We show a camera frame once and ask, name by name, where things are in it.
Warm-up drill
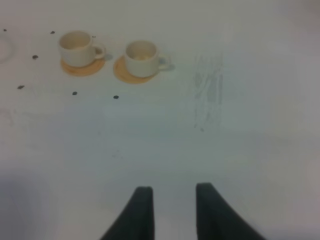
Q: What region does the left wooden coaster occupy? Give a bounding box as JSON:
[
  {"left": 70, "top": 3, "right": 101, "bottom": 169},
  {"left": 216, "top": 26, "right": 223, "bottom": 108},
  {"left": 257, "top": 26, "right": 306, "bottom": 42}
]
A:
[{"left": 60, "top": 59, "right": 106, "bottom": 77}]

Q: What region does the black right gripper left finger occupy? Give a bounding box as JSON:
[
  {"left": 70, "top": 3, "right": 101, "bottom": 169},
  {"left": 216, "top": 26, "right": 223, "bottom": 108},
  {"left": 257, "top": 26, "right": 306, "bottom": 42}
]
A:
[{"left": 101, "top": 186, "right": 154, "bottom": 240}]

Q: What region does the white teacup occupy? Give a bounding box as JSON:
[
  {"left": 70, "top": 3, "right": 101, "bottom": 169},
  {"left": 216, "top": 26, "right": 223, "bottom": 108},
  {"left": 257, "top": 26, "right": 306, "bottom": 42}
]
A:
[
  {"left": 58, "top": 30, "right": 106, "bottom": 68},
  {"left": 124, "top": 40, "right": 172, "bottom": 78}
]

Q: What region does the wooden coaster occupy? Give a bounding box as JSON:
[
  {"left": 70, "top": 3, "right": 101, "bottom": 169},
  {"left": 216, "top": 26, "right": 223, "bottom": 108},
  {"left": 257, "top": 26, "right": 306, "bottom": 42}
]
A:
[
  {"left": 113, "top": 55, "right": 157, "bottom": 84},
  {"left": 60, "top": 59, "right": 106, "bottom": 77}
]

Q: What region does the right white teacup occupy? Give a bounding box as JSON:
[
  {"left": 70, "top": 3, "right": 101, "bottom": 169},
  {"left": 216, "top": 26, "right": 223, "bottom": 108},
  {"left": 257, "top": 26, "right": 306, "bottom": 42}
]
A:
[{"left": 124, "top": 40, "right": 172, "bottom": 78}]

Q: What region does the right wooden coaster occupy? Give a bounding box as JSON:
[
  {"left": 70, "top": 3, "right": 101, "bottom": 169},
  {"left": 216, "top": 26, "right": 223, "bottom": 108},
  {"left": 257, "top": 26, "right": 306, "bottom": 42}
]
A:
[{"left": 113, "top": 55, "right": 157, "bottom": 84}]

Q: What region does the left white teacup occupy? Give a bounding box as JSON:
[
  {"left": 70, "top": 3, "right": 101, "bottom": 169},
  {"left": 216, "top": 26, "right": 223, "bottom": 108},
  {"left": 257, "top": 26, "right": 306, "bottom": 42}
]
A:
[{"left": 58, "top": 30, "right": 106, "bottom": 68}]

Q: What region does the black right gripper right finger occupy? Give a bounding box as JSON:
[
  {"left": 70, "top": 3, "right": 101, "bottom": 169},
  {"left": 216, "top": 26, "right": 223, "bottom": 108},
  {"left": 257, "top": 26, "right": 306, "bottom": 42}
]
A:
[{"left": 196, "top": 183, "right": 265, "bottom": 240}]

